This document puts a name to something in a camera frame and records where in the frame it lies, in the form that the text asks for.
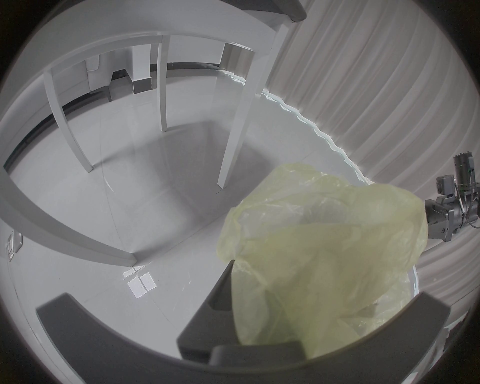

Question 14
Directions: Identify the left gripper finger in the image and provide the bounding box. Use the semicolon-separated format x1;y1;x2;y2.
177;259;241;367

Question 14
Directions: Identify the yellow plastic bag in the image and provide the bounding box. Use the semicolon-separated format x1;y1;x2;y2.
217;162;429;359

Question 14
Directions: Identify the white curtain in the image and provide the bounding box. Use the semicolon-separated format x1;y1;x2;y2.
221;0;480;331

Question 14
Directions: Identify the white chair grey seat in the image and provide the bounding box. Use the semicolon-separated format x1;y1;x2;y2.
0;0;308;268

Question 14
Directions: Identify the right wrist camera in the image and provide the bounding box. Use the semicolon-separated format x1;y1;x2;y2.
436;174;457;201

